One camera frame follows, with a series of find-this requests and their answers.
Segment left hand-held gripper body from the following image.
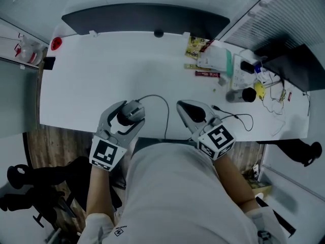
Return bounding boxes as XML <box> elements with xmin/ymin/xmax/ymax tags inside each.
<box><xmin>88</xmin><ymin>131</ymin><xmax>128</xmax><ymax>172</ymax></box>

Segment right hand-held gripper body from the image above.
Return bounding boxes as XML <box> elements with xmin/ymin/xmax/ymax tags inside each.
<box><xmin>190</xmin><ymin>117</ymin><xmax>237</xmax><ymax>161</ymax></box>

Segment grey and black mouse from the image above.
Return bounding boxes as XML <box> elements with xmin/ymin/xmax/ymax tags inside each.
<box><xmin>117</xmin><ymin>99</ymin><xmax>146</xmax><ymax>127</ymax></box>

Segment person's right forearm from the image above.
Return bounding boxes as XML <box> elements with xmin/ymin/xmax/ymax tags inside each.
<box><xmin>212</xmin><ymin>151</ymin><xmax>259</xmax><ymax>213</ymax></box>

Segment person's left forearm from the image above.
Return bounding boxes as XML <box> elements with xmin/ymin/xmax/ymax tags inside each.
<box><xmin>85</xmin><ymin>165</ymin><xmax>113</xmax><ymax>224</ymax></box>

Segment clear bottle with black cap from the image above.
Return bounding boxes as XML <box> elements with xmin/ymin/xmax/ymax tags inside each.
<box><xmin>225</xmin><ymin>86</ymin><xmax>257</xmax><ymax>104</ymax></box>

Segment yellow-green stick packet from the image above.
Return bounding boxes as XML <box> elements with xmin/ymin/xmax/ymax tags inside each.
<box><xmin>183</xmin><ymin>63</ymin><xmax>212</xmax><ymax>72</ymax></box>

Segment white power strip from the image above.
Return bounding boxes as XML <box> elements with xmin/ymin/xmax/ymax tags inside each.
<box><xmin>229</xmin><ymin>54</ymin><xmax>257</xmax><ymax>90</ymax></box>

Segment teal plastic sleeve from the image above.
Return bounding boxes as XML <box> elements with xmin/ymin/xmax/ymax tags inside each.
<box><xmin>225</xmin><ymin>49</ymin><xmax>233</xmax><ymax>76</ymax></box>

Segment yellow round gadget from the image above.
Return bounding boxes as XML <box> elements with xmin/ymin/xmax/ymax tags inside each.
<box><xmin>254</xmin><ymin>81</ymin><xmax>267</xmax><ymax>100</ymax></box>

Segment black power adapter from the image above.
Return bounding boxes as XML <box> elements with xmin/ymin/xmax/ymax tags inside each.
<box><xmin>240</xmin><ymin>60</ymin><xmax>255</xmax><ymax>74</ymax></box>

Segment yellow snack packet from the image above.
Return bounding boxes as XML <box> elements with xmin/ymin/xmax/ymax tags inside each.
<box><xmin>185</xmin><ymin>36</ymin><xmax>207</xmax><ymax>59</ymax></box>

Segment black swivel chair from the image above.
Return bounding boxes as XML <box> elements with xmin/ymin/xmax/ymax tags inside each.
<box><xmin>0</xmin><ymin>156</ymin><xmax>123</xmax><ymax>234</ymax></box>

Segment dark red stick packet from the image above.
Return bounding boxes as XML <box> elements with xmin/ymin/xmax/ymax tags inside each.
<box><xmin>199</xmin><ymin>39</ymin><xmax>215</xmax><ymax>53</ymax></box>

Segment person's white shirt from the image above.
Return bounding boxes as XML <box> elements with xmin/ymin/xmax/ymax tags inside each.
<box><xmin>77</xmin><ymin>142</ymin><xmax>288</xmax><ymax>244</ymax></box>

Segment black phone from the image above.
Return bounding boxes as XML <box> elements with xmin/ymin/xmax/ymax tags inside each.
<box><xmin>43</xmin><ymin>56</ymin><xmax>56</xmax><ymax>71</ymax></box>

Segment white low cabinet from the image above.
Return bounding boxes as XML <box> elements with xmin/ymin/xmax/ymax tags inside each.
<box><xmin>0</xmin><ymin>57</ymin><xmax>39</xmax><ymax>140</ymax></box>

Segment red round button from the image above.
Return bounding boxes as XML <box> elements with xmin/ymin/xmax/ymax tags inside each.
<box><xmin>50</xmin><ymin>36</ymin><xmax>63</xmax><ymax>51</ymax></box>

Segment black rod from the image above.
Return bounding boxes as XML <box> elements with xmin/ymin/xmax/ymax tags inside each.
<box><xmin>254</xmin><ymin>196</ymin><xmax>297</xmax><ymax>239</ymax></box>

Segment clear plastic jug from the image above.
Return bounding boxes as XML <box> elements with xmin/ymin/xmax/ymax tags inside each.
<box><xmin>14</xmin><ymin>35</ymin><xmax>44</xmax><ymax>66</ymax></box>

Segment black computer monitor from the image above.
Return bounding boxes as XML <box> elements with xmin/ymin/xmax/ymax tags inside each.
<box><xmin>253</xmin><ymin>43</ymin><xmax>325</xmax><ymax>93</ymax></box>

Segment black desk divider panel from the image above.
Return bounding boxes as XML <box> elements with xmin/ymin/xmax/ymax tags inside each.
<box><xmin>61</xmin><ymin>3</ymin><xmax>231</xmax><ymax>41</ymax></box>

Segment black usb cable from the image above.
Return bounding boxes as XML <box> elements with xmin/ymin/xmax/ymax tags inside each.
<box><xmin>211</xmin><ymin>105</ymin><xmax>254</xmax><ymax>132</ymax></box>

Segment tangled white cables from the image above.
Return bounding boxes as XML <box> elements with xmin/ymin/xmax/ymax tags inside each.
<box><xmin>261</xmin><ymin>70</ymin><xmax>288</xmax><ymax>137</ymax></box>

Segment thin black monitor cable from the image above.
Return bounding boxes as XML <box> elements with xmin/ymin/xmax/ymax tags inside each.
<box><xmin>302</xmin><ymin>91</ymin><xmax>311</xmax><ymax>117</ymax></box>

